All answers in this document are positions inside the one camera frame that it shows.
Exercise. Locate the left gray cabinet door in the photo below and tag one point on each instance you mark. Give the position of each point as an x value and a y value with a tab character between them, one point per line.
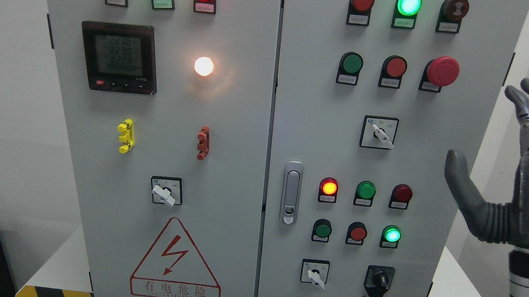
222	195

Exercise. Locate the red push button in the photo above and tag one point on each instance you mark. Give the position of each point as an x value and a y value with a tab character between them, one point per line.
356	234
392	71

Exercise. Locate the top red indicator light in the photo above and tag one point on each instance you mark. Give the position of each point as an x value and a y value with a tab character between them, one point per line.
359	12

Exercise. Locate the yellow terminal clip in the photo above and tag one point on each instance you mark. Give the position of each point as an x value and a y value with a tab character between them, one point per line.
126	136

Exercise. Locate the green push button lower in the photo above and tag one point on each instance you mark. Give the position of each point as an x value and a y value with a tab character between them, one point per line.
321	231

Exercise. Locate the red emergency stop button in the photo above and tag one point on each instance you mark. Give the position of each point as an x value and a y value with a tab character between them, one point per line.
438	73

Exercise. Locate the silver door latch handle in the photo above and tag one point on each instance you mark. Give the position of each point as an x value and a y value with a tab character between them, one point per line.
290	196

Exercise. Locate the right gray cabinet door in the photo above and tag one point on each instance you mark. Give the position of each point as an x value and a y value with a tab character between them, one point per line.
318	122

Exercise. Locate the electrical hazard warning sticker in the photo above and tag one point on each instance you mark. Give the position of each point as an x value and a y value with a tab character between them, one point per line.
173	267

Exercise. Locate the green push button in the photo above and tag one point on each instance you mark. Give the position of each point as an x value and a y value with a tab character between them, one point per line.
350	65
321	231

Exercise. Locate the gray rotary switch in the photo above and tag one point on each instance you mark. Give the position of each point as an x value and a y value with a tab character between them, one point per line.
378	132
315	272
166	190

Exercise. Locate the dark red buzzer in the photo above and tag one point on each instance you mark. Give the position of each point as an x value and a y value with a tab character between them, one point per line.
450	15

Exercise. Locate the digital power meter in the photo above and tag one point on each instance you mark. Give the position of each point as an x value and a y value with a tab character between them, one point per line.
120	57

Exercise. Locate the top green lit indicator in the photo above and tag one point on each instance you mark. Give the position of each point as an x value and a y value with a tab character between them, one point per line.
405	14

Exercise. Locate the white glowing indicator light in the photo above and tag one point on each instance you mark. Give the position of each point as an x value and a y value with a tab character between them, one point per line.
204	66

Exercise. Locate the gray cabinet door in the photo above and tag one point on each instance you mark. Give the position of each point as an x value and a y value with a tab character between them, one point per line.
318	122
222	195

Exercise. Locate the red push button upper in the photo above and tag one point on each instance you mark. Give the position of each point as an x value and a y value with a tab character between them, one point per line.
392	71

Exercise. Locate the green indicator middle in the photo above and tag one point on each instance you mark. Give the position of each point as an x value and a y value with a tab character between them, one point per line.
364	194

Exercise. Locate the green push button upper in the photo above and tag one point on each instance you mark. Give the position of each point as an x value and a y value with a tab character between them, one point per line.
350	65

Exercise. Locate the red terminal clip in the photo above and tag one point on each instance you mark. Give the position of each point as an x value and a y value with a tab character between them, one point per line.
203	144

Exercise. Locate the red push button lower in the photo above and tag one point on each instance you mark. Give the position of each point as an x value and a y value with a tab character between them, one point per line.
356	234

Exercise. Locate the black rotary selector switch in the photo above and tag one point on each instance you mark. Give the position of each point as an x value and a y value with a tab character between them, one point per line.
378	280

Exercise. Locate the lit red-orange indicator middle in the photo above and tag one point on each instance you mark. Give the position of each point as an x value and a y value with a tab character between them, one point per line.
328	190

